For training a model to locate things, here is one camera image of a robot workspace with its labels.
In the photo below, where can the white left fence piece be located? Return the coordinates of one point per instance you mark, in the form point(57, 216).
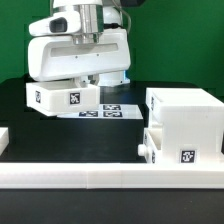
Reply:
point(4, 139)

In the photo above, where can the white drawer cabinet box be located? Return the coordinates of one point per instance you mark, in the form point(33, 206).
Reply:
point(192, 123)

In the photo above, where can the white marker tag sheet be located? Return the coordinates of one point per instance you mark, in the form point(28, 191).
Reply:
point(108, 111)

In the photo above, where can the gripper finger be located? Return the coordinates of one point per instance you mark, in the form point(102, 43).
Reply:
point(93, 79)

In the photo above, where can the white front fence rail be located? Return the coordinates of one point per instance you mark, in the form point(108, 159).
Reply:
point(102, 176)

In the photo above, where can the white front drawer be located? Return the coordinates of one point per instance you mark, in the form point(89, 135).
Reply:
point(150, 149)

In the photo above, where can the white drawer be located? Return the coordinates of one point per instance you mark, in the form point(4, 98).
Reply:
point(150, 149)
point(61, 97)

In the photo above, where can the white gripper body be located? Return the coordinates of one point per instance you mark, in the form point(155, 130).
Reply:
point(53, 53)

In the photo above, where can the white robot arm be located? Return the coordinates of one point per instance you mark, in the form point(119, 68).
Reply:
point(76, 41)

